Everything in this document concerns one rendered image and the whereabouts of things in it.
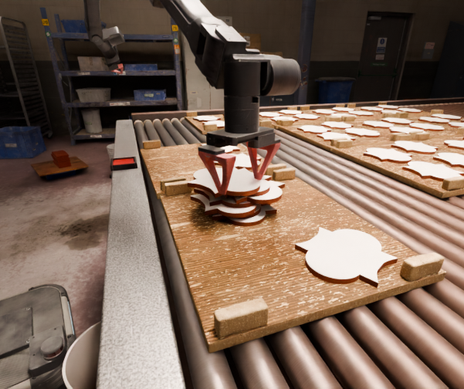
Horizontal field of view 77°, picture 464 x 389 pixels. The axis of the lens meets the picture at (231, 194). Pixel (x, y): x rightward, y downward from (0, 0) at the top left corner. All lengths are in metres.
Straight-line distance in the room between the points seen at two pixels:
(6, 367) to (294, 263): 1.17
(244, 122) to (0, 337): 1.28
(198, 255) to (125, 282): 0.11
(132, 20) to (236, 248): 5.57
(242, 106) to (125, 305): 0.32
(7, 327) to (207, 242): 1.16
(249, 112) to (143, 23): 5.46
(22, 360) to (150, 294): 1.01
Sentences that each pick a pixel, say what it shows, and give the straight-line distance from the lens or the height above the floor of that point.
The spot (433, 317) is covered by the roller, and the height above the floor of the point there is 0.91.
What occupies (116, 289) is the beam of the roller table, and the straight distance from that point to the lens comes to 0.46.
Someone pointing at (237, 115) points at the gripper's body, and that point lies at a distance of 0.47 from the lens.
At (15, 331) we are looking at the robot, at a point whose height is 0.26.
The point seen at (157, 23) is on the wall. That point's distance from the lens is 5.89.
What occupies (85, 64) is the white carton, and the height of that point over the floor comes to 1.19.
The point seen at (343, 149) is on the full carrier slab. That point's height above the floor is 0.94.
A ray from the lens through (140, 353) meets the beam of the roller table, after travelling 0.38.
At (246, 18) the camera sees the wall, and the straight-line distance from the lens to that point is 6.11.
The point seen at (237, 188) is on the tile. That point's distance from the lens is 0.52.
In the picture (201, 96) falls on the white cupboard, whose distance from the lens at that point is 5.37.
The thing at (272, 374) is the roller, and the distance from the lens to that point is 0.35.
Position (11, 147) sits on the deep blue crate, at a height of 0.17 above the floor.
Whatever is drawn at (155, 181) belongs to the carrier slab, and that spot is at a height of 0.94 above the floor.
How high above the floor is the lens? 1.20
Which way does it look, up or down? 24 degrees down
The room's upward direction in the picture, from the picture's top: straight up
